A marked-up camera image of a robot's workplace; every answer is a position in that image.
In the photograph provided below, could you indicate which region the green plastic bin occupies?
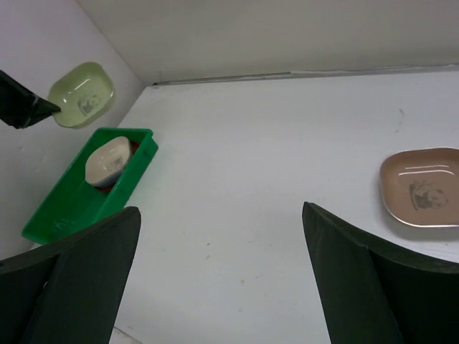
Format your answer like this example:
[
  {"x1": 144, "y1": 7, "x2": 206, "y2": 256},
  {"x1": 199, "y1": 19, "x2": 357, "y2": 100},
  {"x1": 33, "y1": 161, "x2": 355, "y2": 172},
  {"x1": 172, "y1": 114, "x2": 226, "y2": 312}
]
[{"x1": 22, "y1": 128, "x2": 158, "y2": 245}]

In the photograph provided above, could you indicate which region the purple square plate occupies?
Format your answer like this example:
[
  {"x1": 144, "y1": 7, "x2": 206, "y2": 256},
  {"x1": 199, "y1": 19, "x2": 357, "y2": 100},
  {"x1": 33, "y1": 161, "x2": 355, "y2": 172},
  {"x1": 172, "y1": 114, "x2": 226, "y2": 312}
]
[{"x1": 93, "y1": 170, "x2": 123, "y2": 189}]

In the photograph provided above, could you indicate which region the green square panda plate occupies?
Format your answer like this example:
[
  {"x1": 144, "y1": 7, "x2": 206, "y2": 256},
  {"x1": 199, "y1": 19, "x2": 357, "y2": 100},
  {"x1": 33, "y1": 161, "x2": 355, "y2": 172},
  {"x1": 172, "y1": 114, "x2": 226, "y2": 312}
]
[{"x1": 47, "y1": 62, "x2": 115, "y2": 129}]

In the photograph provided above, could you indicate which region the cream square panda plate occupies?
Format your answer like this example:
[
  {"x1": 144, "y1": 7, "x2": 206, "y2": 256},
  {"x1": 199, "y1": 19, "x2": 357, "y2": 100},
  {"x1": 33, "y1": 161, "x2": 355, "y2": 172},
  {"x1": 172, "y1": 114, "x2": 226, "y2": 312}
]
[{"x1": 85, "y1": 136, "x2": 133, "y2": 186}]

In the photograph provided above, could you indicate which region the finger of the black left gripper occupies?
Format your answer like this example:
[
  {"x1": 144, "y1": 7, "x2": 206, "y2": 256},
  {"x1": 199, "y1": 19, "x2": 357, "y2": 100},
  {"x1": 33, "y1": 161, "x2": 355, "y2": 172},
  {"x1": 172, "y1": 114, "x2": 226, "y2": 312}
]
[{"x1": 0, "y1": 70, "x2": 61, "y2": 129}]

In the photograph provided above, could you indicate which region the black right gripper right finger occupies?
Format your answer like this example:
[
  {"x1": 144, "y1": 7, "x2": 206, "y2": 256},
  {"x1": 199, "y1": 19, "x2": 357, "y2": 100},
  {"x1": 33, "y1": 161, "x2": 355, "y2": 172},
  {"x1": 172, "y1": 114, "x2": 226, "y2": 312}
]
[{"x1": 302, "y1": 202, "x2": 458, "y2": 343}]

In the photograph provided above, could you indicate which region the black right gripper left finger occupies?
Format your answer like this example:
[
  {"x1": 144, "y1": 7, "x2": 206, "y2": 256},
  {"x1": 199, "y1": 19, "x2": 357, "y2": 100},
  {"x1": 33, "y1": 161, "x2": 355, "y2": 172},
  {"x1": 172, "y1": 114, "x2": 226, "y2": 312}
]
[{"x1": 1, "y1": 206, "x2": 141, "y2": 343}]

